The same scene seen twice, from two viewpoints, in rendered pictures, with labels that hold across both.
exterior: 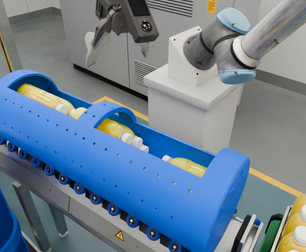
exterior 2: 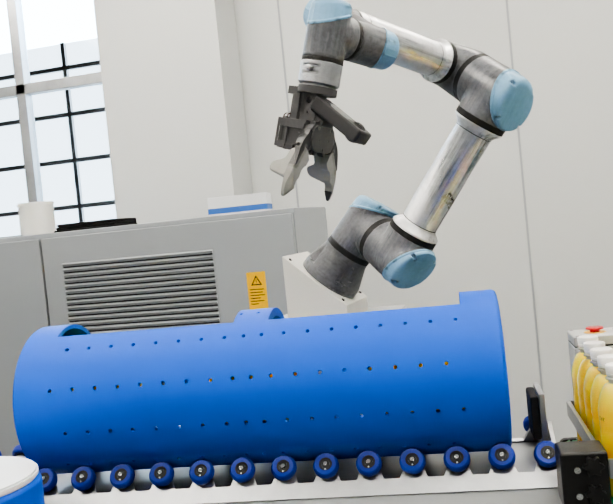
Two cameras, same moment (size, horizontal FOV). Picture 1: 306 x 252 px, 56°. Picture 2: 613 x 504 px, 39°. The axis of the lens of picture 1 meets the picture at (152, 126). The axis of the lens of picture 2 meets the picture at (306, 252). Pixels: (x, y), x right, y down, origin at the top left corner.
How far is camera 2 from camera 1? 1.11 m
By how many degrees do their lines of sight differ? 42
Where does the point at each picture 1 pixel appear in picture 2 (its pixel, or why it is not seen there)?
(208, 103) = not seen: hidden behind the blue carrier
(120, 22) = (318, 138)
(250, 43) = (420, 209)
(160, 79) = not seen: hidden behind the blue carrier
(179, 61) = (308, 288)
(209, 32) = (346, 229)
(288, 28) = (460, 174)
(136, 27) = (352, 125)
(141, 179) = (381, 338)
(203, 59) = (345, 276)
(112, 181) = (335, 366)
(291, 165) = not seen: outside the picture
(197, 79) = (347, 306)
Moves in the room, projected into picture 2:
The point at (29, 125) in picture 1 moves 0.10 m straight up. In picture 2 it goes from (139, 363) to (133, 307)
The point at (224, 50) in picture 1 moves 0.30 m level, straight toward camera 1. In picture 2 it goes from (383, 237) to (425, 237)
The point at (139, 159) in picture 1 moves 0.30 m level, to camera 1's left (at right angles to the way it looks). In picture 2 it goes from (365, 320) to (200, 346)
